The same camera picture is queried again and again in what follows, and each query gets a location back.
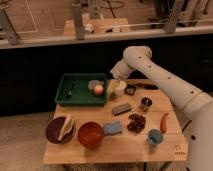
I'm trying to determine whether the white cup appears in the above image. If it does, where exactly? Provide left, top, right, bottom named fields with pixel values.
left=114, top=81, right=127, bottom=96

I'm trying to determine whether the orange red bowl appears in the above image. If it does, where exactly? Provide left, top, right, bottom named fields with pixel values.
left=78, top=122, right=104, bottom=149

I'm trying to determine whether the black cable on floor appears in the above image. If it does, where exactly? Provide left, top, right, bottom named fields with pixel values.
left=181, top=119, right=192, bottom=133

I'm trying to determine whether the blue sponge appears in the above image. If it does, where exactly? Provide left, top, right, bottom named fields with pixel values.
left=103, top=121, right=122, bottom=135

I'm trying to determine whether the black object in tray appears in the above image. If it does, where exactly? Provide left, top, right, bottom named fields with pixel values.
left=66, top=83, right=74, bottom=97

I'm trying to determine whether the light blue mug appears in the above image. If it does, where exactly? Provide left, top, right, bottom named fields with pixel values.
left=147, top=129, right=163, bottom=146

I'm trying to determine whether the small metal cup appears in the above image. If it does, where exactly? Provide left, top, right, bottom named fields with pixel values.
left=140, top=97, right=152, bottom=112

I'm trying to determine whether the grey rectangular block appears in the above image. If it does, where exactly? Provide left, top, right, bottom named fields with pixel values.
left=112, top=103, right=132, bottom=116

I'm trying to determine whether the green plastic tray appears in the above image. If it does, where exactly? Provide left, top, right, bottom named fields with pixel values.
left=55, top=73, right=107, bottom=106

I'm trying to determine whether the small black square container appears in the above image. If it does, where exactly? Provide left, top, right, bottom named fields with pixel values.
left=125, top=84, right=136, bottom=95

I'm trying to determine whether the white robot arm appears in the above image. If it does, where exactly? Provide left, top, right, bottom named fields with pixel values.
left=110, top=46, right=213, bottom=171

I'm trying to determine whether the dark brown plate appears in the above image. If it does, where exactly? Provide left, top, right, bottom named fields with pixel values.
left=45, top=117, right=75, bottom=144

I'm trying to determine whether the red yellow apple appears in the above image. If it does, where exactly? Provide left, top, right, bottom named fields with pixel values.
left=93, top=85, right=104, bottom=96

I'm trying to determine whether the black handled knife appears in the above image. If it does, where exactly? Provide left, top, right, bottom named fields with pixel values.
left=133, top=83, right=158, bottom=90

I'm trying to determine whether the grey towel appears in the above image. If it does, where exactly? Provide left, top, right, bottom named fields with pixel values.
left=88, top=80, right=101, bottom=90

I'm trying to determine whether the yellow banana slice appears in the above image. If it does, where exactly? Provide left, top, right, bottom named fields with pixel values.
left=58, top=115, right=74, bottom=141

